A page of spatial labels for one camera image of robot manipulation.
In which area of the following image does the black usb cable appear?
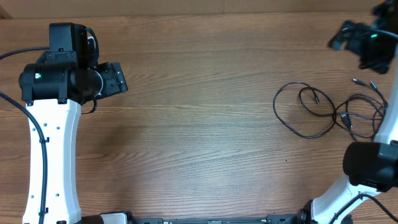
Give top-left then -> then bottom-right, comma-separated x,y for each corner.
351,77 -> 389,110
332,93 -> 388,142

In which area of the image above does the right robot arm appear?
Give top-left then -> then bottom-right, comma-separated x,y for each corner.
290,1 -> 397,223

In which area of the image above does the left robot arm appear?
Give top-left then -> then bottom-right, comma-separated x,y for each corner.
19,23 -> 132,223

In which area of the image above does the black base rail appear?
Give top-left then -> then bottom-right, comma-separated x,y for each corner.
78,210 -> 311,224

